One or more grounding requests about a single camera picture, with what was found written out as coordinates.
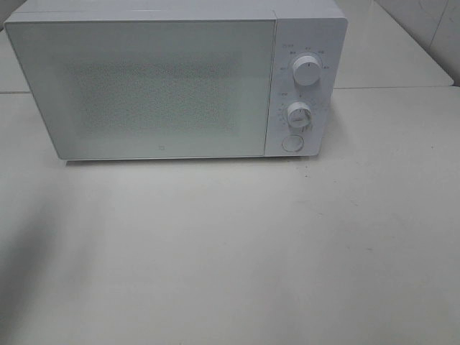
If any round door release button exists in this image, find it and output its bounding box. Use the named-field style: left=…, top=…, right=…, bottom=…
left=282, top=135, right=304, bottom=152

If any white timer knob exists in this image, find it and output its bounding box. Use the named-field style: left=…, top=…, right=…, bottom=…
left=286, top=101, right=312, bottom=129

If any white microwave door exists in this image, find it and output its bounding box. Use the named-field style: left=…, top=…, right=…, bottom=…
left=6, top=20, right=275, bottom=160

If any white upper power knob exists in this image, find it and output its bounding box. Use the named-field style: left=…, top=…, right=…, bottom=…
left=291, top=53, right=323, bottom=86

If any white microwave oven body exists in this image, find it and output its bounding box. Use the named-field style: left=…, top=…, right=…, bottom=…
left=4, top=1, right=348, bottom=160

